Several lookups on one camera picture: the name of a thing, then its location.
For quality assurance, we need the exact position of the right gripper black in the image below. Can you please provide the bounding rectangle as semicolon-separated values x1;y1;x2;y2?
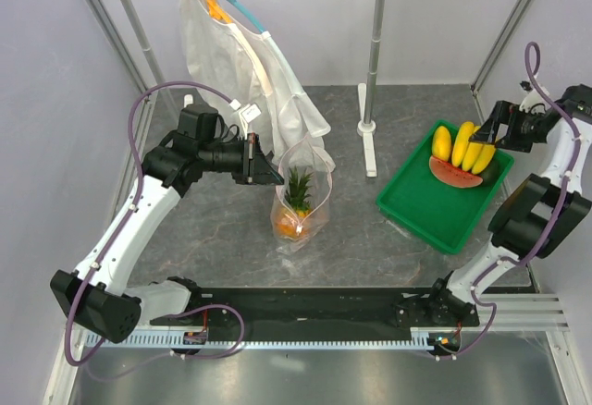
468;100;547;153

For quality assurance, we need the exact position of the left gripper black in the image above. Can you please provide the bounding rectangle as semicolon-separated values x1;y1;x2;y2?
199;133;284;186

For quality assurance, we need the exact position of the yellow toy banana bunch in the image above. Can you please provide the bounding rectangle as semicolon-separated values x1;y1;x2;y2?
451;121;496;175

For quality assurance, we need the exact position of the dark green toy avocado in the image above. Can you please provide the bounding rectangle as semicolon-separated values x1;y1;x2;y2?
479;159;500;187

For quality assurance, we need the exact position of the clear zip top bag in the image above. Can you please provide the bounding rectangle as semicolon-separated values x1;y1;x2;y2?
270;136;335;255

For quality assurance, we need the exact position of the toy watermelon slice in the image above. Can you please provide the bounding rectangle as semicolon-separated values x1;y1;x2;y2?
429;155;483;189

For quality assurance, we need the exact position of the toy pineapple orange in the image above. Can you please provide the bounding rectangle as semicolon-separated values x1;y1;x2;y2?
272;167;313;240

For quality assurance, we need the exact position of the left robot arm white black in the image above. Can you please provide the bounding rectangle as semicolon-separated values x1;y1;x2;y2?
50;101;284;343

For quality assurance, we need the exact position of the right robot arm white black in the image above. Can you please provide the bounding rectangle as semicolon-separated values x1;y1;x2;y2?
395;84;591;328

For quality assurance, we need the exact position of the yellow toy mango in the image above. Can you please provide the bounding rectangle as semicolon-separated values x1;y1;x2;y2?
431;125;452;162

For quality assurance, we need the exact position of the green plastic tray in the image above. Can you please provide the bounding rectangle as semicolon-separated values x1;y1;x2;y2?
376;120;514;254

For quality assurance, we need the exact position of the white garment on hanger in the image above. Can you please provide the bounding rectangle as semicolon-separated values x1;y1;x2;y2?
179;0;335;170

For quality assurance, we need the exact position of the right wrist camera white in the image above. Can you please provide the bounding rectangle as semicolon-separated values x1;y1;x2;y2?
519;80;544;112

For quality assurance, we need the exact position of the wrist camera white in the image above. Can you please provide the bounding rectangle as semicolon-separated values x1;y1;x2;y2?
519;80;544;112
229;99;262;137

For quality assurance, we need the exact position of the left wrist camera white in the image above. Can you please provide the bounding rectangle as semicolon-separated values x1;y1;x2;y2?
229;99;262;137

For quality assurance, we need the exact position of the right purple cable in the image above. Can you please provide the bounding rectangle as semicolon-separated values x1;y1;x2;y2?
432;42;584;362

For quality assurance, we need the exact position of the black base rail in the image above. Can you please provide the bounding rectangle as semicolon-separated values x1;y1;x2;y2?
151;282;479;343

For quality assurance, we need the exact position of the white cable duct strip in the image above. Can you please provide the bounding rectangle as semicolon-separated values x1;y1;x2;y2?
102;328;434;351

